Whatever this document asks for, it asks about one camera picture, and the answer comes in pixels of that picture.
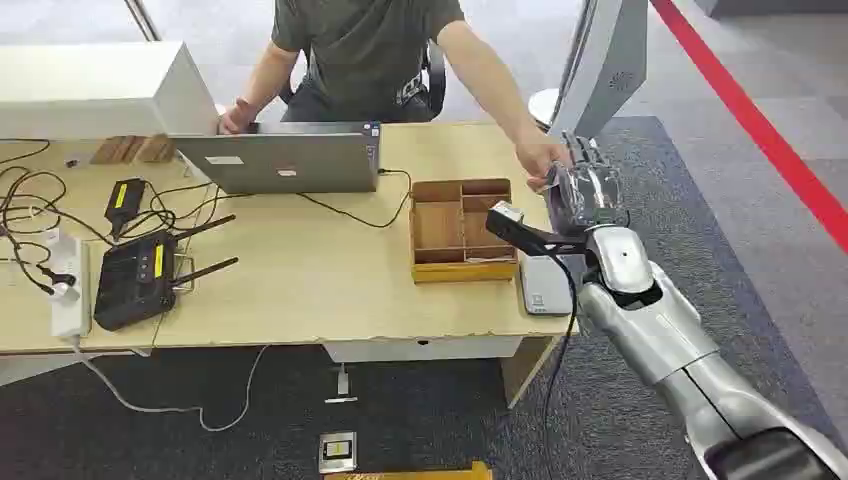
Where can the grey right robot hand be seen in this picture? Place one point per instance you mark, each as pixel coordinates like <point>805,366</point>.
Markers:
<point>591,192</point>

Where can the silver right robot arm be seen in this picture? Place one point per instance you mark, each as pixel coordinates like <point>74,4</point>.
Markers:
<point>669,331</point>

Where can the person's left hand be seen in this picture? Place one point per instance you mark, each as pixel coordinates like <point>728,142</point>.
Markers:
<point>538,159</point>

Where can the person's hand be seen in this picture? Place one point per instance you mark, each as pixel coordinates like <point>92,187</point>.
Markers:
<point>235,119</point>
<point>538,159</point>

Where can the flat grey card reader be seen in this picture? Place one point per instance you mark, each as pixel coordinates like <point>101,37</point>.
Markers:
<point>544,286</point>

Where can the white kiosk stand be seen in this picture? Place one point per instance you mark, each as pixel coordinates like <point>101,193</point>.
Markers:
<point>599,66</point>

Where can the wooden card box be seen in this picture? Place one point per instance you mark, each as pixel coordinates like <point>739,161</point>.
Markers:
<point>457,232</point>

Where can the wooden desk leg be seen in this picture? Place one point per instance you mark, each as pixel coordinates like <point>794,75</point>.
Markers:
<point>526,371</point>

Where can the white desk drawer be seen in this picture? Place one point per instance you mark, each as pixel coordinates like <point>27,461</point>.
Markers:
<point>424,348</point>

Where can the person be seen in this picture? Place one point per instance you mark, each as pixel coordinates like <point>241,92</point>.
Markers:
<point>364,60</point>

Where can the silver laptop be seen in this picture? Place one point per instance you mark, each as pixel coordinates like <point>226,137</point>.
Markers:
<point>285,162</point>

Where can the yellow wooden board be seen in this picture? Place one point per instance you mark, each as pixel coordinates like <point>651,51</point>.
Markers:
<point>424,474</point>

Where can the person's right hand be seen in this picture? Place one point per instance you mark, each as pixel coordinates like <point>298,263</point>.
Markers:
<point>235,119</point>

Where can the small wooden block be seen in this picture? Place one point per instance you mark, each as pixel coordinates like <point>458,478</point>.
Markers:
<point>132,150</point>

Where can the black router with antennas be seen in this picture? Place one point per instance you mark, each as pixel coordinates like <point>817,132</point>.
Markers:
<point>136,281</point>

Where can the black power adapter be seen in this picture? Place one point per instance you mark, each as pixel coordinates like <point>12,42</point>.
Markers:
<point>124,202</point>

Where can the large white box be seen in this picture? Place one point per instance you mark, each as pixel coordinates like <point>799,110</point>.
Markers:
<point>93,89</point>

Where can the white power strip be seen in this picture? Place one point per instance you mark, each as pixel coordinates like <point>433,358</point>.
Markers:
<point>71,291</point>

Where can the black plug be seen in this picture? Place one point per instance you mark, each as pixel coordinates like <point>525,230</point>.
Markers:
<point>58,277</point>

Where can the black-mounted pale wrist camera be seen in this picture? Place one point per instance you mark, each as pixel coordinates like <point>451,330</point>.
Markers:
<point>523,232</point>

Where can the small white bracket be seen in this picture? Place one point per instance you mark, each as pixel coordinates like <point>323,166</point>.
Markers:
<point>342,391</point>

